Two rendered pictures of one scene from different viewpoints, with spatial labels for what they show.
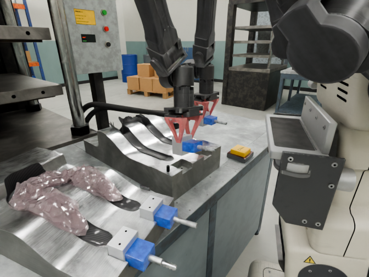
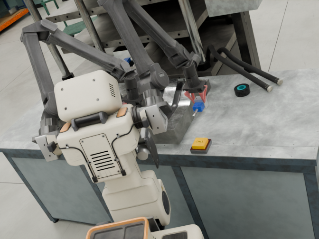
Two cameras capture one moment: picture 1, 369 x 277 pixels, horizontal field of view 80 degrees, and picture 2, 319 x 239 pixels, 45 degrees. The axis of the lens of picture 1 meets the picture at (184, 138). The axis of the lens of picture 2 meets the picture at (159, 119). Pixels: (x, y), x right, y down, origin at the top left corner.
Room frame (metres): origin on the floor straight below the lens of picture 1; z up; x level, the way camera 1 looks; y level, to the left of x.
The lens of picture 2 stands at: (0.59, -1.64, 1.88)
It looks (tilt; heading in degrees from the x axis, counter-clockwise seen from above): 31 degrees down; 87
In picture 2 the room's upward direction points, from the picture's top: 22 degrees counter-clockwise
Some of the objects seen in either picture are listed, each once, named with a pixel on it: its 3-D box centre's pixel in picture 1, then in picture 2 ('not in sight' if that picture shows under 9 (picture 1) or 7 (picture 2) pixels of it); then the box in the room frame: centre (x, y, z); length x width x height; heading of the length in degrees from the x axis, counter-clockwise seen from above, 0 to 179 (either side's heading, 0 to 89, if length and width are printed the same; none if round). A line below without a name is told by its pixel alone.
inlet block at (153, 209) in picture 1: (169, 217); not in sight; (0.39, 0.03, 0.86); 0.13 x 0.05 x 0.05; 67
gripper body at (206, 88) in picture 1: (206, 88); (192, 81); (0.88, -0.09, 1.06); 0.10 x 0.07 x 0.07; 140
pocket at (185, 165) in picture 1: (182, 169); not in sight; (0.58, 0.01, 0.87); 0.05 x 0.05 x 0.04; 50
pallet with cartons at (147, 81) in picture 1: (154, 79); not in sight; (5.84, 0.78, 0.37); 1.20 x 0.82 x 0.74; 62
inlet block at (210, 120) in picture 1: (212, 120); (197, 108); (0.86, -0.11, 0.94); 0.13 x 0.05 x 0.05; 50
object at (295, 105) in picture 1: (308, 85); not in sight; (4.45, -2.48, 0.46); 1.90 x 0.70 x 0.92; 144
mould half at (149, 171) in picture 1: (147, 144); (171, 104); (0.77, 0.14, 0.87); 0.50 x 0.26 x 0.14; 50
